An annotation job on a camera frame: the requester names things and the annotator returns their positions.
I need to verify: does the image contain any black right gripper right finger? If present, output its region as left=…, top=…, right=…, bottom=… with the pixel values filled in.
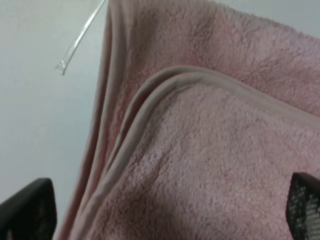
left=285, top=172, right=320, bottom=240

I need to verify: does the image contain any clear plastic strip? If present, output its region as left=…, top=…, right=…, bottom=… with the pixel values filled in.
left=55, top=0, right=106, bottom=76

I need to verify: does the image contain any pink terry towel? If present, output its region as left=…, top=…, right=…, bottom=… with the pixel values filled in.
left=57, top=0, right=320, bottom=240

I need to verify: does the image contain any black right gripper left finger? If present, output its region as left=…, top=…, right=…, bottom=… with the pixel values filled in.
left=0, top=178, right=57, bottom=240

